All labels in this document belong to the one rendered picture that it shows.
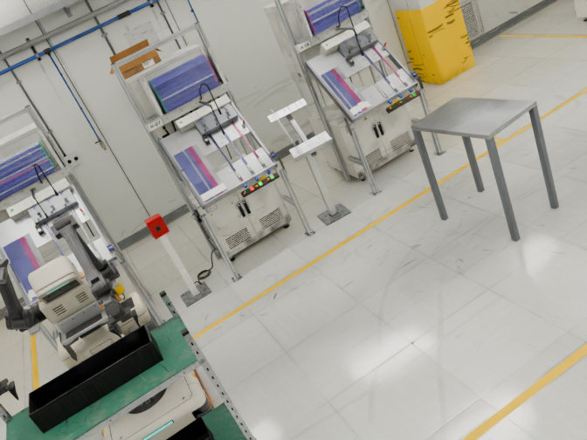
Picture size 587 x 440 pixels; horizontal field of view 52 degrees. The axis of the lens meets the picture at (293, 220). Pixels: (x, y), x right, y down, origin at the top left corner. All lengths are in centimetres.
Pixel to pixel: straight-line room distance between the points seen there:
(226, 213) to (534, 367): 285
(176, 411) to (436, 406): 144
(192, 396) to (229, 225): 196
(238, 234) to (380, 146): 156
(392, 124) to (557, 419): 334
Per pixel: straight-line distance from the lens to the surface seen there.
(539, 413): 316
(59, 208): 489
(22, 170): 493
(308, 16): 537
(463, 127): 404
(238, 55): 671
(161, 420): 364
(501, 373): 336
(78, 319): 327
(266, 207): 525
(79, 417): 280
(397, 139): 574
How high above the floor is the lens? 239
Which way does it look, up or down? 26 degrees down
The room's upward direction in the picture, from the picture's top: 25 degrees counter-clockwise
